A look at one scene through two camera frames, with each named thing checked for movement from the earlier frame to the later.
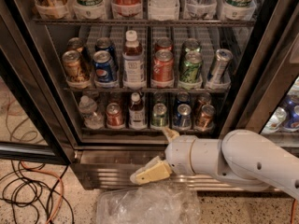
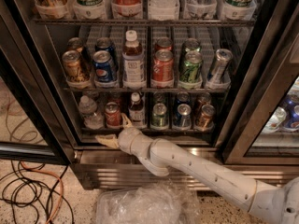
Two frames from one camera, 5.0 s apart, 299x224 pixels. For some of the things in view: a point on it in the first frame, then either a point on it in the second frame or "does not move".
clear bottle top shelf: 163,3 does not move
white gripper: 179,155 -> 127,139
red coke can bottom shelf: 114,117 does not move
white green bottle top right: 239,2 does not move
